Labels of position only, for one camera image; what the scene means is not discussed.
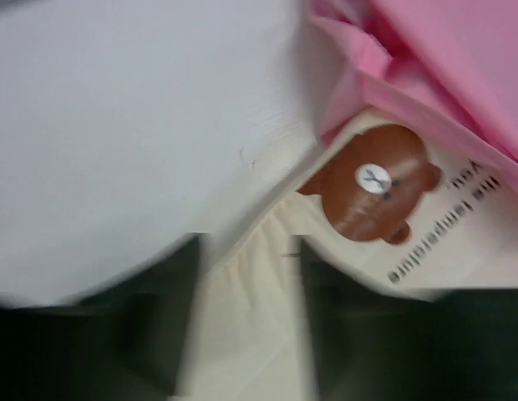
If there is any pink pillowcase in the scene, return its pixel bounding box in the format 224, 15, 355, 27
307, 1, 518, 179

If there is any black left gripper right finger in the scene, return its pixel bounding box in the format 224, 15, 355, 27
299, 237, 518, 400

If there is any cream pillow with bear print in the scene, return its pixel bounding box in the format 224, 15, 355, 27
180, 109, 518, 400

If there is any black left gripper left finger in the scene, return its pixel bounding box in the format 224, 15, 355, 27
0, 234, 203, 400

